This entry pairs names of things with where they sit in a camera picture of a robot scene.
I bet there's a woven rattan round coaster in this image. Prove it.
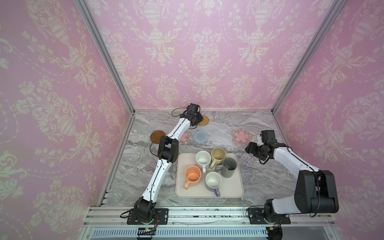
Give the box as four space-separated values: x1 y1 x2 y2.
198 116 210 126

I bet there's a pink flower silicone coaster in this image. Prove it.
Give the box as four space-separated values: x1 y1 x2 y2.
180 131 191 145

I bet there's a blue round woven coaster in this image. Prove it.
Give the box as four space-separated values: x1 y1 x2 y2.
193 131 209 144

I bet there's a brown wooden round coaster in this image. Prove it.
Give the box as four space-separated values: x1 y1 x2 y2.
150 130 166 144

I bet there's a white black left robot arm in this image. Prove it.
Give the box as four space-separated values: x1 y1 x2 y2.
131 110 203 224

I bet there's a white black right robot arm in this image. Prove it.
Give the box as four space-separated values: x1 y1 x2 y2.
245 142 340 223

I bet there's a grey ceramic mug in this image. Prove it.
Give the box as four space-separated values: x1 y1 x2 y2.
215 158 238 178

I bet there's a yellow beige ceramic mug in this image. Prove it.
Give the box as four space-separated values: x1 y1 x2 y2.
210 148 227 169

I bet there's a beige silicone tray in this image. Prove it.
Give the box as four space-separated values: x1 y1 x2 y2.
175 153 245 198

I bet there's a white ceramic mug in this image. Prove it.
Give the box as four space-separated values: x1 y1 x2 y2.
195 151 212 174

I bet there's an orange ceramic mug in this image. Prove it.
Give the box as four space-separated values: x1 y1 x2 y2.
184 166 202 190

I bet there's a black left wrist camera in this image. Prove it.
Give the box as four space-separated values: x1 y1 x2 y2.
187 103 200 115

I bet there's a white mug purple handle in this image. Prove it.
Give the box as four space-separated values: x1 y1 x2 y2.
205 172 222 197

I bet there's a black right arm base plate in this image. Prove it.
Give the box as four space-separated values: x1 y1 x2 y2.
246 207 291 225

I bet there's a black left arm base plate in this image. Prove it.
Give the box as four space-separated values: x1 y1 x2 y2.
127 208 169 225

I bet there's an aluminium front frame rail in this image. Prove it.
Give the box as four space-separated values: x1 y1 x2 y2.
78 206 343 240

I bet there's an aluminium left corner post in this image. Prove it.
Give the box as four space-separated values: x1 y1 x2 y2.
73 0 136 114

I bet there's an aluminium corner post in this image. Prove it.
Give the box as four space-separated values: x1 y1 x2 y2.
73 0 136 114
271 0 349 114

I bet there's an aluminium right corner post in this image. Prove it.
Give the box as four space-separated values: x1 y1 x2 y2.
271 0 349 114

